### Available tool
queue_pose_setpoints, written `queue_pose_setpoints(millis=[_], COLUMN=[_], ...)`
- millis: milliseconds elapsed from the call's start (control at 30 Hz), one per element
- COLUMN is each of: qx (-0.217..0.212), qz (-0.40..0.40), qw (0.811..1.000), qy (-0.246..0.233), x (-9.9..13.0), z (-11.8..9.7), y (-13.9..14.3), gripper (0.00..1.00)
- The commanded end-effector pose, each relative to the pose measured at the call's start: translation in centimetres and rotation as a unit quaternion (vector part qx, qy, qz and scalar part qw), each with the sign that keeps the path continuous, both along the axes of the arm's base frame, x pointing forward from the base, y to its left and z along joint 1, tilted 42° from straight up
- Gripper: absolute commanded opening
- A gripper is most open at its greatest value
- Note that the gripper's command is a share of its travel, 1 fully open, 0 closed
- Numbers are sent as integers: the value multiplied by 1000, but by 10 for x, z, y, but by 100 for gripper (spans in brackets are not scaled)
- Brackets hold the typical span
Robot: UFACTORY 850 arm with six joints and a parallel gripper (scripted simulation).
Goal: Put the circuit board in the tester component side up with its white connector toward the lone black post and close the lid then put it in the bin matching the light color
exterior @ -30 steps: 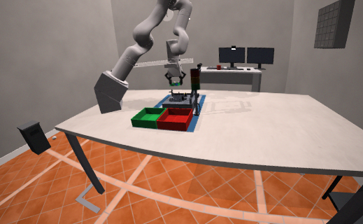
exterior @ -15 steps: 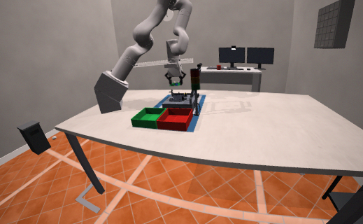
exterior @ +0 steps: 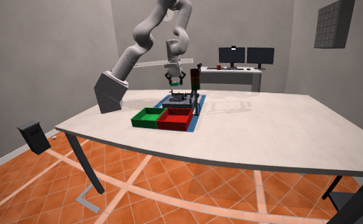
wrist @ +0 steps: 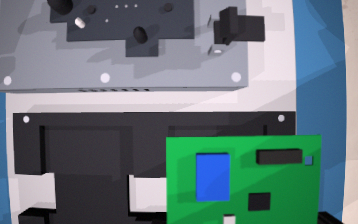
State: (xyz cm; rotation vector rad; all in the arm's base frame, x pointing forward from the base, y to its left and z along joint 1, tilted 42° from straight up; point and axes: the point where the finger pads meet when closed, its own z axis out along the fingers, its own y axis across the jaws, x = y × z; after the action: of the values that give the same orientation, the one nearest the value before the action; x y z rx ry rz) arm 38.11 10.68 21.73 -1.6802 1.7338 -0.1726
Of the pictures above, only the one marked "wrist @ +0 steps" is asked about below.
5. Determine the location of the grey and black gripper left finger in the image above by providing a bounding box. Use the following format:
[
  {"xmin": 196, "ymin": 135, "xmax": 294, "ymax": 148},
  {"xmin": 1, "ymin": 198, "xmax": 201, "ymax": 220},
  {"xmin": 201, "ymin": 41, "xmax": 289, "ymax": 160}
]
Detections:
[{"xmin": 152, "ymin": 219, "xmax": 167, "ymax": 224}]

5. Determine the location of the green circuit board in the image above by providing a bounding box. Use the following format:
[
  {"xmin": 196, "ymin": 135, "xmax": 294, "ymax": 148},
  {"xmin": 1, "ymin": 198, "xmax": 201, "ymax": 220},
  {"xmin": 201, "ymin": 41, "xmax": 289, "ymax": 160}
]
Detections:
[{"xmin": 166, "ymin": 134, "xmax": 321, "ymax": 224}]

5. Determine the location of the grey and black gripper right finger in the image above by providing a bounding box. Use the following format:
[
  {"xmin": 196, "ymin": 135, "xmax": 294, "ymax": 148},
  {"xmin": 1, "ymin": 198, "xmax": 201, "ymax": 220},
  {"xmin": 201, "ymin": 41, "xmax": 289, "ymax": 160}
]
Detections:
[{"xmin": 317, "ymin": 211, "xmax": 344, "ymax": 224}]

